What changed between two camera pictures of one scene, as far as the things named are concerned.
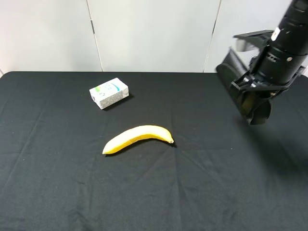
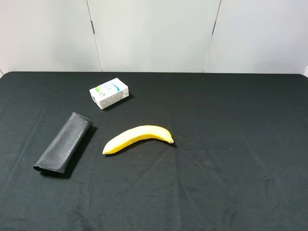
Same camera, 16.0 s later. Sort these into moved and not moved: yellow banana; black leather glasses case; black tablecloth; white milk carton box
Moved: black leather glasses case
Not moved: black tablecloth; white milk carton box; yellow banana
